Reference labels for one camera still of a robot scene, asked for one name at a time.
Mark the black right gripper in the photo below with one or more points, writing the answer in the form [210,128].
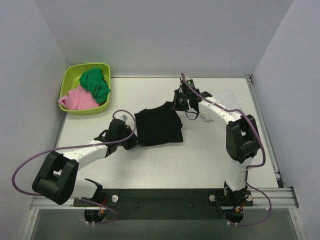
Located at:
[180,100]

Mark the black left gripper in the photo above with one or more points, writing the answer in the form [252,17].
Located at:
[129,141]

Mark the black t-shirt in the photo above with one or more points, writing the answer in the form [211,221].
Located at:
[158,126]

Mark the white t-shirt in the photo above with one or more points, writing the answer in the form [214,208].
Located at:
[225,102]

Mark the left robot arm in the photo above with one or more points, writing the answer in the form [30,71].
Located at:
[57,178]

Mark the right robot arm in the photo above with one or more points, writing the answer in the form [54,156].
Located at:
[241,134]

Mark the pink t-shirt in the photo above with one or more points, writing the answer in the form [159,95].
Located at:
[78,99]

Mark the green t-shirt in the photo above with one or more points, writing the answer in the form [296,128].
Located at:
[93,80]

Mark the lime green plastic tub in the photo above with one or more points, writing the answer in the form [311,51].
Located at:
[71,80]

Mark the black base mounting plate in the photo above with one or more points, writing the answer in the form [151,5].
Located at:
[164,204]

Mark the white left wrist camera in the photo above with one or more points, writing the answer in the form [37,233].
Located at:
[123,118]

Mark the aluminium frame rail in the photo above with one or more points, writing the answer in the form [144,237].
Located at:
[280,198]

